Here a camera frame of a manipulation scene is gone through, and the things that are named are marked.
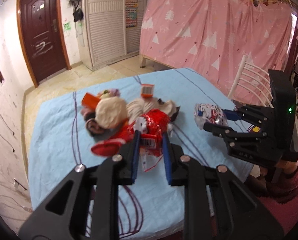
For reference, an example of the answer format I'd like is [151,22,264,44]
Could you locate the silver patterned foil wrapper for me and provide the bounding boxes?
[194,103,228,129]

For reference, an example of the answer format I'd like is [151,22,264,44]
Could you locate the red shiny snack wrapper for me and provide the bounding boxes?
[91,109,171,172]

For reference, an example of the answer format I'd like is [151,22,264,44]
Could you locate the small orange barcode box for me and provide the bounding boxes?
[140,84,154,98]

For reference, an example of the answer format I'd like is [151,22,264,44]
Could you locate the long orange box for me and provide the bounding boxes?
[81,93,101,111]

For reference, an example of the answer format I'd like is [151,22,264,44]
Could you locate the red sleeved forearm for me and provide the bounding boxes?
[259,139,298,235]

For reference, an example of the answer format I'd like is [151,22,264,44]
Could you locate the white metal chair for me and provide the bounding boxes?
[227,55,273,108]

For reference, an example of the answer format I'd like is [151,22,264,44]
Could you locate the light blue bed sheet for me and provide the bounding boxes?
[29,68,253,239]

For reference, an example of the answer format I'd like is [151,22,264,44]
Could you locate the pink tree-pattern curtain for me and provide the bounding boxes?
[140,0,292,105]

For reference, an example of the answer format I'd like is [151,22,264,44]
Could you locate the white ribbed sock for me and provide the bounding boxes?
[126,97,177,123]

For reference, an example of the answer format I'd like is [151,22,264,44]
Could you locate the pink and black sock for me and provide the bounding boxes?
[81,108,105,137]

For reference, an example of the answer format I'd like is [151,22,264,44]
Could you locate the cream rolled sock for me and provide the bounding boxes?
[95,96,127,129]

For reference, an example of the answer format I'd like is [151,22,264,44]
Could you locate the white louvered wardrobe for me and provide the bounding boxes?
[80,0,147,70]

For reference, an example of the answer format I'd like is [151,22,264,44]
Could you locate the black hanging bag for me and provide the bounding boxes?
[67,0,84,22]

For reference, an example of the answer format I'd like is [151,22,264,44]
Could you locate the dark brown door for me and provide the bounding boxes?
[16,0,71,87]

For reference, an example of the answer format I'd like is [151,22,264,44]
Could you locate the colourful wall poster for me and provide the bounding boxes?
[125,0,138,28]

